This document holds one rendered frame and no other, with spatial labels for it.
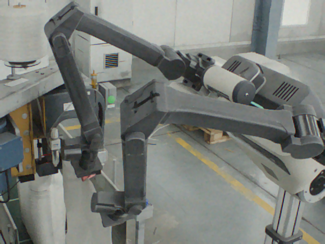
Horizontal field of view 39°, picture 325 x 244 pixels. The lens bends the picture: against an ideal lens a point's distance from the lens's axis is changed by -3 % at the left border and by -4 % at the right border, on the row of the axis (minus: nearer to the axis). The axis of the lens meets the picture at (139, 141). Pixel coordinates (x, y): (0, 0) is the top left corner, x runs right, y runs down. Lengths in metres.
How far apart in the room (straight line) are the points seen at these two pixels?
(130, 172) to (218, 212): 2.43
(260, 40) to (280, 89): 6.35
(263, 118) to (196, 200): 2.66
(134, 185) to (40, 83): 0.61
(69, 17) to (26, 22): 0.18
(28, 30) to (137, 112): 0.63
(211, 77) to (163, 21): 5.37
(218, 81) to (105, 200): 0.44
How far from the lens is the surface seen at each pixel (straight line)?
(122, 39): 1.41
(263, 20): 7.57
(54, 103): 1.76
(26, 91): 1.59
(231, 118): 0.96
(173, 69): 1.49
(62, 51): 1.34
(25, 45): 1.46
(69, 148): 1.57
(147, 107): 0.90
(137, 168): 1.10
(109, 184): 2.35
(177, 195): 3.67
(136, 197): 1.24
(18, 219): 2.75
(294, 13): 8.18
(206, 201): 3.63
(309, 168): 1.35
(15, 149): 1.51
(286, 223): 1.69
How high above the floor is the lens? 1.94
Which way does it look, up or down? 26 degrees down
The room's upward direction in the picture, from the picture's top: 2 degrees clockwise
